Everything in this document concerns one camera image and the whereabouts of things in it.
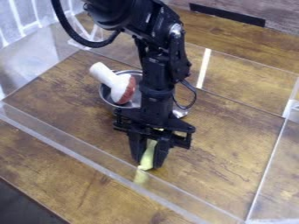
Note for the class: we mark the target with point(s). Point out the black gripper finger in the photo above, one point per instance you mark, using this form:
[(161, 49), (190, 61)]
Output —
[(138, 145), (161, 151)]

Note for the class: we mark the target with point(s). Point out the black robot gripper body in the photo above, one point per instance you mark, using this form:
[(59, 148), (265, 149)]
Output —
[(154, 120)]

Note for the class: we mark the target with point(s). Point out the green handled metal spoon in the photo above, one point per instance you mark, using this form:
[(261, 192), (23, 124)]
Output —
[(149, 156)]

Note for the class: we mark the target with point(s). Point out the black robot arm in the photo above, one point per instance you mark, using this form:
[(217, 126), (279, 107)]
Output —
[(155, 26)]

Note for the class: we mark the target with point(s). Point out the white and red toy mushroom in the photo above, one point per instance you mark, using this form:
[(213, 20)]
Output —
[(122, 84)]

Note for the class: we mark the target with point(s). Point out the black strip on table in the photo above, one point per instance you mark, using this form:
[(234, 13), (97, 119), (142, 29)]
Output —
[(246, 19)]

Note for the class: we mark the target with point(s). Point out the clear acrylic triangular bracket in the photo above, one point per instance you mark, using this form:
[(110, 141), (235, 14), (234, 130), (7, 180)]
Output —
[(94, 35)]

